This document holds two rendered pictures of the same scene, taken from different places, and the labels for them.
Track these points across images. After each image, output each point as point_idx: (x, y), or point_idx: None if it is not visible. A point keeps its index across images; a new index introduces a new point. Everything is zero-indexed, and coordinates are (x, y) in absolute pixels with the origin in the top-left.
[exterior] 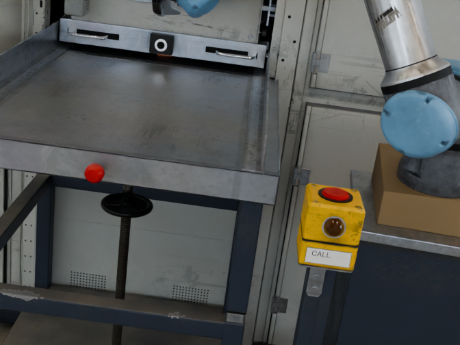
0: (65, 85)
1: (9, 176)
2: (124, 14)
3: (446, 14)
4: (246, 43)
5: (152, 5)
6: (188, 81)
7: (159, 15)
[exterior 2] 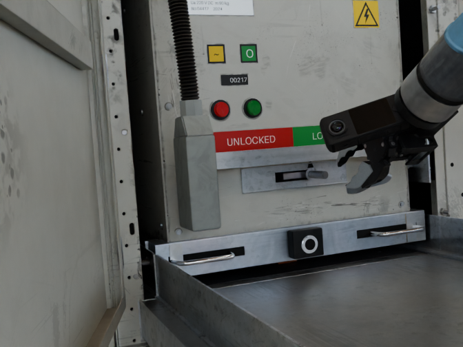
0: (319, 339)
1: None
2: (243, 215)
3: None
4: (402, 213)
5: (382, 171)
6: (405, 279)
7: (362, 190)
